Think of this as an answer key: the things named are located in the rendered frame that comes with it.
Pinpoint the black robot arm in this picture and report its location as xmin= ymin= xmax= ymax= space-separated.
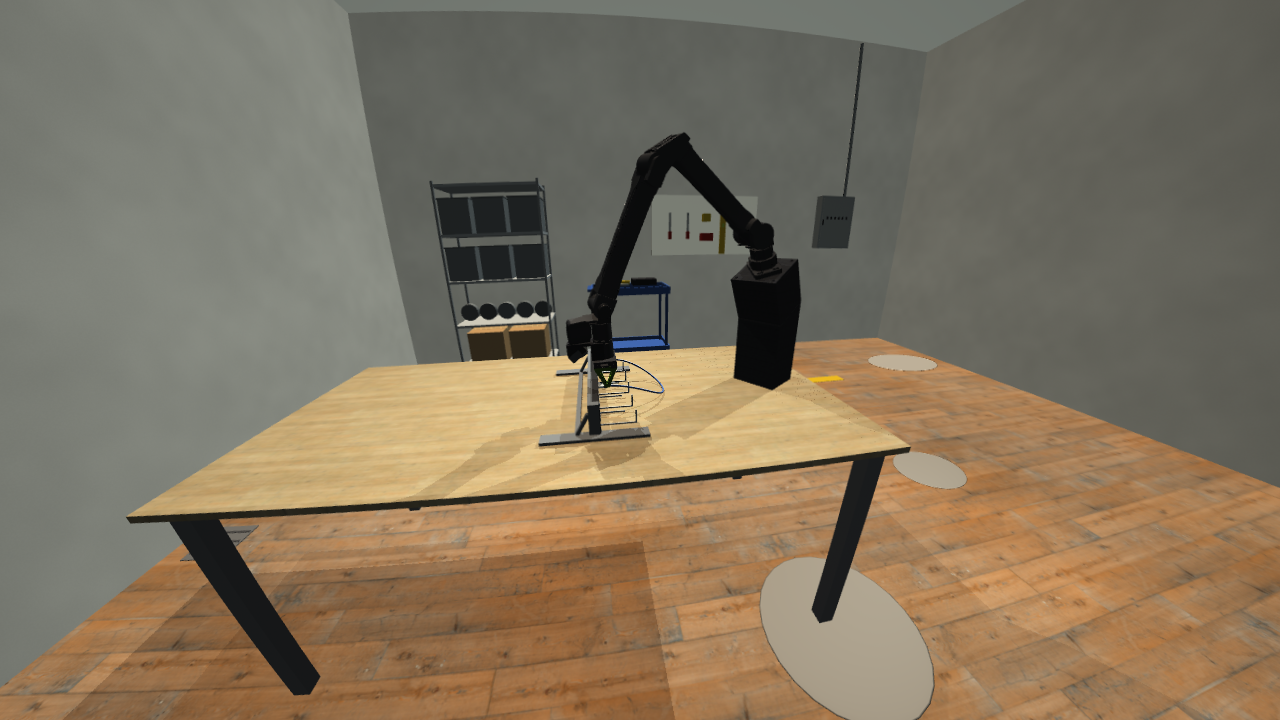
xmin=566 ymin=132 xmax=782 ymax=363

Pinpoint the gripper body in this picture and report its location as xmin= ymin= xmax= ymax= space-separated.
xmin=594 ymin=338 xmax=617 ymax=369

